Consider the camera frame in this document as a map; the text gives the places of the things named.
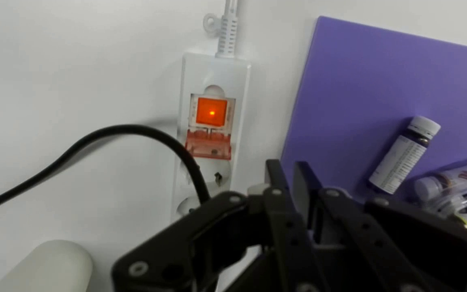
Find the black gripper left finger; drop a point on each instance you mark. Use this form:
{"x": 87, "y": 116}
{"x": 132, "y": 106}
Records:
{"x": 212, "y": 244}

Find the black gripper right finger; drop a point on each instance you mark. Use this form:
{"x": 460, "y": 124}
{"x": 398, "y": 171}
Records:
{"x": 406, "y": 253}

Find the orange rocker switch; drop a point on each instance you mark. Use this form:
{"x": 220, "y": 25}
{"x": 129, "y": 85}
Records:
{"x": 212, "y": 112}

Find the white vial with label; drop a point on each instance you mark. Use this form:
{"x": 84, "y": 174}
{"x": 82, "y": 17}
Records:
{"x": 450, "y": 180}
{"x": 463, "y": 202}

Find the white vial with black cap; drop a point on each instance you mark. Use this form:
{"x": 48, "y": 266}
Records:
{"x": 405, "y": 156}

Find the white paper cup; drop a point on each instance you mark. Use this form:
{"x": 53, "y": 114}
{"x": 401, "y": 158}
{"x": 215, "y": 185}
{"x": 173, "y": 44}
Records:
{"x": 45, "y": 268}

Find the white power strip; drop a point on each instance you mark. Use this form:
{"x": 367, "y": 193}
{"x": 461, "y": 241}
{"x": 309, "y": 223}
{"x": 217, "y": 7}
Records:
{"x": 236, "y": 75}

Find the purple mat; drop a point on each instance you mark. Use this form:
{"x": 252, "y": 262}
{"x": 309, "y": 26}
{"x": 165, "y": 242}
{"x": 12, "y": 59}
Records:
{"x": 353, "y": 82}

